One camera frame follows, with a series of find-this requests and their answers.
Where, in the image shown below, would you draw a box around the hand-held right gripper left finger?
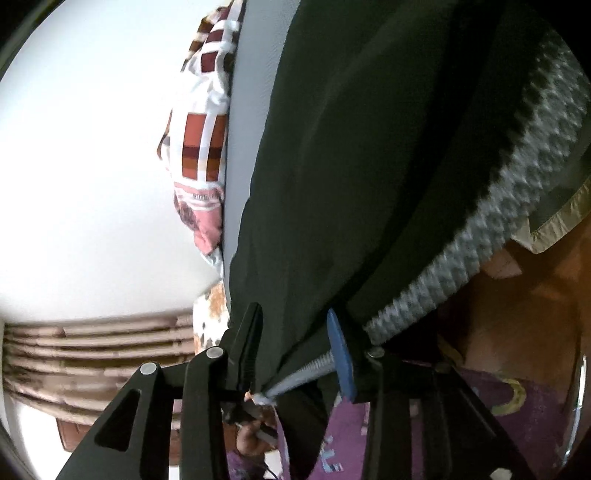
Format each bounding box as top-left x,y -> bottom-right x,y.
55,302 -> 264,480

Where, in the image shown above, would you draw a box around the checked pink and white pillow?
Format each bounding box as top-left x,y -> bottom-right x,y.
157,0 -> 247,258

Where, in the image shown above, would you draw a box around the light blue cloth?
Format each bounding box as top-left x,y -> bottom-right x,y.
201,249 -> 227,280

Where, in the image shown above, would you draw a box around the grey textured mat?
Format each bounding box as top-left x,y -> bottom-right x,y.
221,0 -> 591,346

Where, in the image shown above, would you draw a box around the beige patterned curtain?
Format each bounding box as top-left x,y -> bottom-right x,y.
0,311 -> 197,425

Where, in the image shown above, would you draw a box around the person's left hand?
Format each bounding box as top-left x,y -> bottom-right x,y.
235,408 -> 279,459

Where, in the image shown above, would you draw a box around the person's purple printed clothing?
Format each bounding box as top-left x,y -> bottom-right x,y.
226,364 -> 572,480

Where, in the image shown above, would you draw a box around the shiny metal tube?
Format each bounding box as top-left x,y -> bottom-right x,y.
558,350 -> 588,463

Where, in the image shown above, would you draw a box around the grey blanket with beige edge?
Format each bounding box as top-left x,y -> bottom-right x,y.
510,152 -> 591,256

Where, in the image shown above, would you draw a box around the black pants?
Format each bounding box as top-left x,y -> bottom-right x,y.
222,0 -> 560,480

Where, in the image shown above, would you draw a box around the floral orange and white cushion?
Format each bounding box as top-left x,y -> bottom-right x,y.
191,279 -> 232,356

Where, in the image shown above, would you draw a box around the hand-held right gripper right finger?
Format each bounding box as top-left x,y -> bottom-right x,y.
326,307 -> 536,480

